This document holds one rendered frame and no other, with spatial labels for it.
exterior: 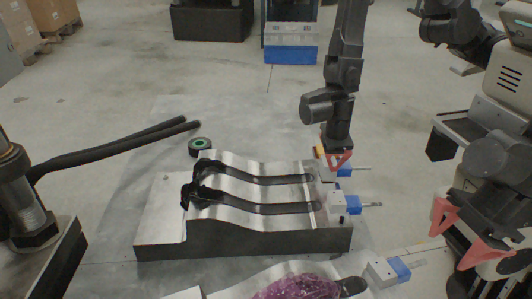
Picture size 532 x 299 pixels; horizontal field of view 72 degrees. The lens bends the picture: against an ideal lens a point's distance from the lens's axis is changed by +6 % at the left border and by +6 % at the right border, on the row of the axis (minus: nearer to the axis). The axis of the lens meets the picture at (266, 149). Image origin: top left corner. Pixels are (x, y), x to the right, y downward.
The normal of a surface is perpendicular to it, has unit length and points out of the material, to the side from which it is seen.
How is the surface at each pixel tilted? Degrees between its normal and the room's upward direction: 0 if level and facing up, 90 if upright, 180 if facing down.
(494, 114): 90
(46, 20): 90
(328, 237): 90
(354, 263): 0
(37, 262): 0
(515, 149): 90
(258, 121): 0
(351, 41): 62
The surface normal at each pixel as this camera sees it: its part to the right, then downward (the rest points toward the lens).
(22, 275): 0.00, -0.82
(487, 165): -0.87, -0.24
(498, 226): 0.43, -0.80
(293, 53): -0.06, 0.59
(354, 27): 0.37, 0.24
